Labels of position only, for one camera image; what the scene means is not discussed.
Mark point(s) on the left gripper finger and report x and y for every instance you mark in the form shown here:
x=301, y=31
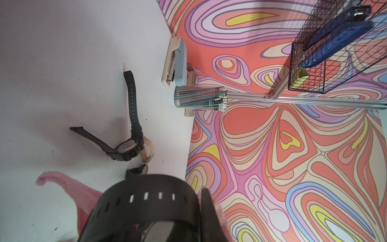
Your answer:
x=211, y=230

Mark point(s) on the small black looped watch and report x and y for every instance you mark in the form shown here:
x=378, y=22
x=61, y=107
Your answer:
x=145, y=208

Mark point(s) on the beige looped watch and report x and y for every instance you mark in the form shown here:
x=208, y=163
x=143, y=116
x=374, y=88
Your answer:
x=148, y=153

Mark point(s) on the pink cloth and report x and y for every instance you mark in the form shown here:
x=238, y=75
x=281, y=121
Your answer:
x=84, y=197

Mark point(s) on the metal pencil cup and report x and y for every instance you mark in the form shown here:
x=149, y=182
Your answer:
x=201, y=98

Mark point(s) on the grey stapler on table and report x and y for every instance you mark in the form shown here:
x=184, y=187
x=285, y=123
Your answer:
x=175, y=68

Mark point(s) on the yellow sticky notes block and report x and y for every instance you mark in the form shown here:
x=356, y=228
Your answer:
x=300, y=76

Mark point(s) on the blue stapler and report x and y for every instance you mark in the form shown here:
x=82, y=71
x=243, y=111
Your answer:
x=339, y=32

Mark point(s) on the black wire basket back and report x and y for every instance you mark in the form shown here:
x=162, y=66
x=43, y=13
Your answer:
x=366, y=57

